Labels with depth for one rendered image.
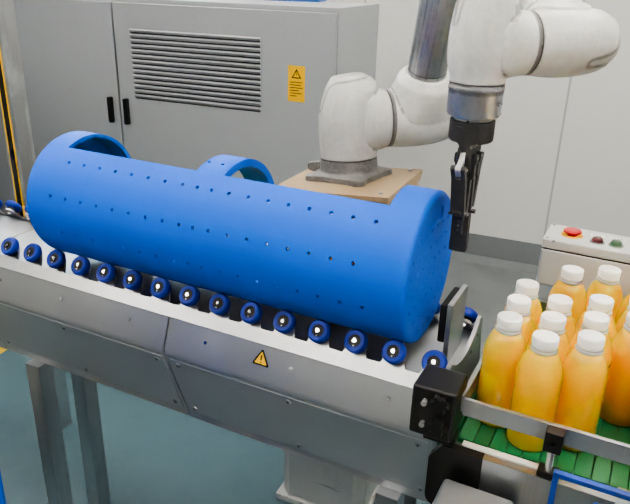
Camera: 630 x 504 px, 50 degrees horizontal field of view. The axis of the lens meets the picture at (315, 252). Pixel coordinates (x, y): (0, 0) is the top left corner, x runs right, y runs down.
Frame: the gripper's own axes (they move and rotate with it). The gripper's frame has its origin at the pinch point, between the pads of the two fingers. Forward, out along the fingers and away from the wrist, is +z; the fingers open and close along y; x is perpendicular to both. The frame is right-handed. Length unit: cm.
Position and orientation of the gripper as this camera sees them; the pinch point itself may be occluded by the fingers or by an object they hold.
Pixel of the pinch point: (459, 231)
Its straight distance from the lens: 123.6
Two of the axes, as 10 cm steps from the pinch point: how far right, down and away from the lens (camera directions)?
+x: -8.9, -2.0, 4.1
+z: -0.2, 9.2, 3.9
